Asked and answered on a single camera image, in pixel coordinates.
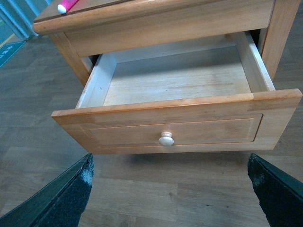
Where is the pink marker with white caps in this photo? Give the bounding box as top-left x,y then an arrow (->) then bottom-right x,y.
57,0 -> 78,14

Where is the blue floor sign sticker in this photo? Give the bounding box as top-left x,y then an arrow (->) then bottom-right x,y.
0,41 -> 26,67

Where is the wooden nightstand cabinet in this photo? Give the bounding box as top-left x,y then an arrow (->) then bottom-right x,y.
33,0 -> 300,85

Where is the grey-green pleated curtain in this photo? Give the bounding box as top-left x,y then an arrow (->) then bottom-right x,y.
0,0 -> 52,40

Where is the wooden drawer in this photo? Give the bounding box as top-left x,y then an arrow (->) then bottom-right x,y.
52,32 -> 302,154

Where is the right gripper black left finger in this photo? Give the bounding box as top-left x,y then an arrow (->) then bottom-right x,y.
0,153 -> 94,227

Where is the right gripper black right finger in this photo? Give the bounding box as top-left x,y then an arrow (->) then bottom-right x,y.
248,153 -> 303,227

